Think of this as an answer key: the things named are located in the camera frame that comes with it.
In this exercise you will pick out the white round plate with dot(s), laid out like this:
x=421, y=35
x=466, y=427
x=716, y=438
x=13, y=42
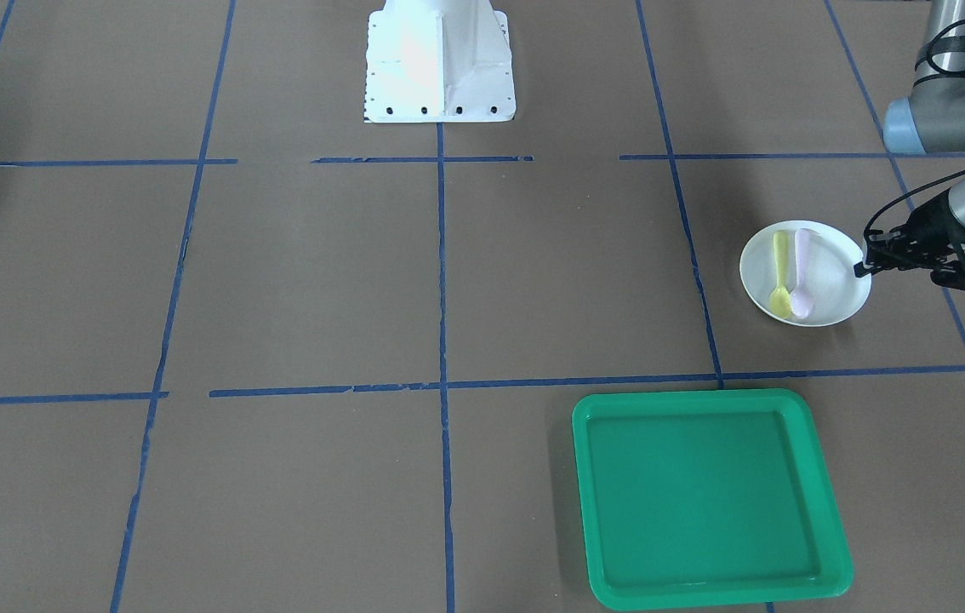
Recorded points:
x=838, y=294

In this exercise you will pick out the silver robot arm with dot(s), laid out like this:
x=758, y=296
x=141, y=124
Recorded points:
x=929, y=120

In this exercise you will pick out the brown paper table cover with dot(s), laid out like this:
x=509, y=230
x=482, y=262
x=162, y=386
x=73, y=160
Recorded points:
x=258, y=355

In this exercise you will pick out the white camera pillar stand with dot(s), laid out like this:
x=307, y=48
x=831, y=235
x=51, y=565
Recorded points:
x=438, y=61

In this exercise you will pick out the yellow plastic spoon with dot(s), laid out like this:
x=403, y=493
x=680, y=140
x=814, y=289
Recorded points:
x=780, y=298

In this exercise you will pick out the green plastic tray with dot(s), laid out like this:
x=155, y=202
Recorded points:
x=706, y=498

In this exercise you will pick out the pink plastic spoon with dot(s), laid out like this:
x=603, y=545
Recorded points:
x=802, y=300

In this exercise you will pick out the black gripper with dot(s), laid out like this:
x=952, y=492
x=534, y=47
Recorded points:
x=927, y=224

